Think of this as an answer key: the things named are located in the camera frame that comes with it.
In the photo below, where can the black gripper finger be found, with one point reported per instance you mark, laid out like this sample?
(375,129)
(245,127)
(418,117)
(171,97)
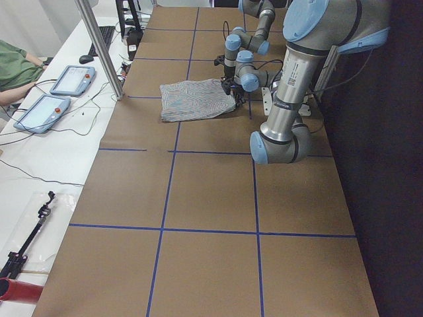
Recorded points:
(239,101)

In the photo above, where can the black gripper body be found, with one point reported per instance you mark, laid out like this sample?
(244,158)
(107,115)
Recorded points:
(236,92)
(227,70)

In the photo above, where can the striped polo shirt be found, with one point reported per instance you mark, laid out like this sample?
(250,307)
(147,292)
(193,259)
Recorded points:
(194,100)

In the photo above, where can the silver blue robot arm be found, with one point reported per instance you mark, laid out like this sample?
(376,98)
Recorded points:
(239,38)
(310,29)

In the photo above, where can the black box with label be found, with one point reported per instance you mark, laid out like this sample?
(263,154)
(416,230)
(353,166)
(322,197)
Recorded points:
(131,38)

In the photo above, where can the black keyboard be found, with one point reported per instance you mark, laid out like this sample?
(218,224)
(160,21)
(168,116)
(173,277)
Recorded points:
(107,33)

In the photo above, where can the black computer mouse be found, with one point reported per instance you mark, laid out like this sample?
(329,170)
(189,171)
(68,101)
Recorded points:
(84,59)

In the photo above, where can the upper teach pendant tablet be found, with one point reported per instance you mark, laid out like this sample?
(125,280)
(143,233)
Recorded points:
(73,81)

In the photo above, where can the teach pendant tablet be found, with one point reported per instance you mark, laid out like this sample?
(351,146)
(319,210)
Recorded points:
(43,114)
(73,81)

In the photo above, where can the lower teach pendant tablet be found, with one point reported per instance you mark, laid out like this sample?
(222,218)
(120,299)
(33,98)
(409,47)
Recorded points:
(43,114)

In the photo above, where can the person in green shirt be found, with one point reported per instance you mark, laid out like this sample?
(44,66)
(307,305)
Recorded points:
(20,71)

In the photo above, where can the red cylinder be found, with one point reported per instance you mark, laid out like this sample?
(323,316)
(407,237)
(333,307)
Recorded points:
(20,291)

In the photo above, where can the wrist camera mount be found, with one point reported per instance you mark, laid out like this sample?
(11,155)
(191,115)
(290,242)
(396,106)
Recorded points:
(226,85)
(219,60)

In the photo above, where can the aluminium frame post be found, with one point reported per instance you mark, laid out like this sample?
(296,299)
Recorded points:
(94,32)

